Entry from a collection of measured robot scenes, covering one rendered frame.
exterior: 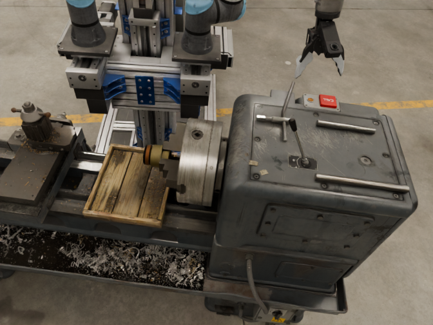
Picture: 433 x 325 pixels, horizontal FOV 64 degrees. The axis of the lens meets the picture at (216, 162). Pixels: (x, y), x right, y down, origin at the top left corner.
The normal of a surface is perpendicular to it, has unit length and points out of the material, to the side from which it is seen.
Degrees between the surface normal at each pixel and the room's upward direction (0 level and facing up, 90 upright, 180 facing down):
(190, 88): 90
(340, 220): 90
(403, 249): 0
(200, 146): 21
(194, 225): 0
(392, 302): 0
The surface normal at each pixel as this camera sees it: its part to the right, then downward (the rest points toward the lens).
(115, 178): 0.08, -0.63
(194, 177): -0.05, 0.33
